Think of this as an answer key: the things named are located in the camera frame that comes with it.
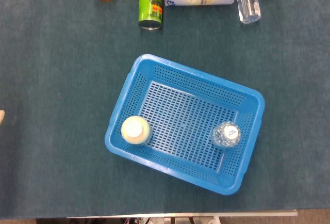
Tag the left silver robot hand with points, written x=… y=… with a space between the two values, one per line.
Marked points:
x=1 y=117

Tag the milky drink bottle white cap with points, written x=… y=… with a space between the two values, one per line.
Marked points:
x=132 y=129

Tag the small Aquafina water bottle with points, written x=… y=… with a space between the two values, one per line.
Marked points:
x=230 y=131

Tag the blue perforated plastic basket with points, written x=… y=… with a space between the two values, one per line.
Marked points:
x=185 y=131

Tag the teal felt table cloth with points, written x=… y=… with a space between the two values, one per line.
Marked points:
x=51 y=79

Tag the green Pringles can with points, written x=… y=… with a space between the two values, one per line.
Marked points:
x=150 y=2

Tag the clear unlabelled plastic bottle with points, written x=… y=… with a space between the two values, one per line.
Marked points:
x=248 y=7

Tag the dark robot base frame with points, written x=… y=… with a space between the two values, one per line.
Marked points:
x=103 y=221

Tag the aluminium table edge rail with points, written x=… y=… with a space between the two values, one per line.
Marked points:
x=180 y=214

